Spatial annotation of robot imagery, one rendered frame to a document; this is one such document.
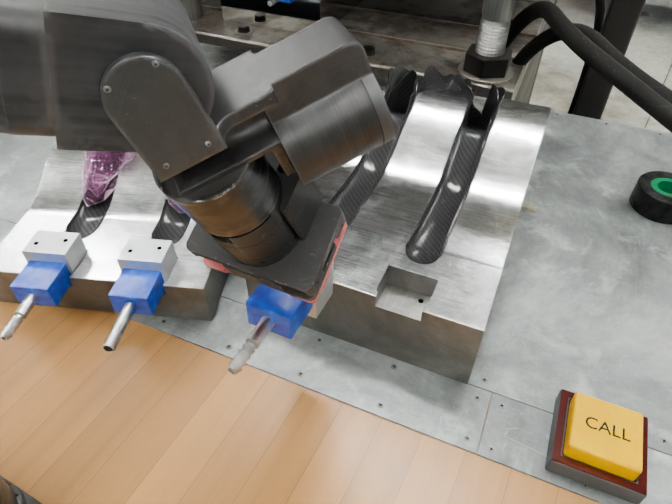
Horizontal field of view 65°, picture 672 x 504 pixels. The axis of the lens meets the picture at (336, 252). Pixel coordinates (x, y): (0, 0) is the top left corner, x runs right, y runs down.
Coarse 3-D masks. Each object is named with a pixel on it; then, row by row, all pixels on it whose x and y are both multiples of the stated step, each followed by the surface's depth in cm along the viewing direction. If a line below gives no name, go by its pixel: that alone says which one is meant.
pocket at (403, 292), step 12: (384, 276) 55; (396, 276) 56; (408, 276) 55; (420, 276) 54; (384, 288) 56; (396, 288) 56; (408, 288) 56; (420, 288) 55; (432, 288) 55; (384, 300) 55; (396, 300) 55; (408, 300) 55; (420, 300) 55; (396, 312) 52; (408, 312) 52; (420, 312) 54
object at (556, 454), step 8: (568, 392) 52; (560, 400) 51; (560, 408) 51; (560, 416) 50; (560, 424) 49; (560, 432) 49; (560, 440) 48; (560, 448) 48; (552, 456) 47; (560, 456) 47; (568, 464) 47; (576, 464) 47; (584, 464) 47; (592, 472) 46; (600, 472) 46; (608, 480) 46; (616, 480) 46; (624, 480) 46; (640, 480) 46; (632, 488) 45; (640, 488) 45
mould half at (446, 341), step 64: (448, 128) 69; (512, 128) 67; (320, 192) 65; (384, 192) 65; (512, 192) 64; (384, 256) 56; (448, 256) 56; (320, 320) 58; (384, 320) 54; (448, 320) 50
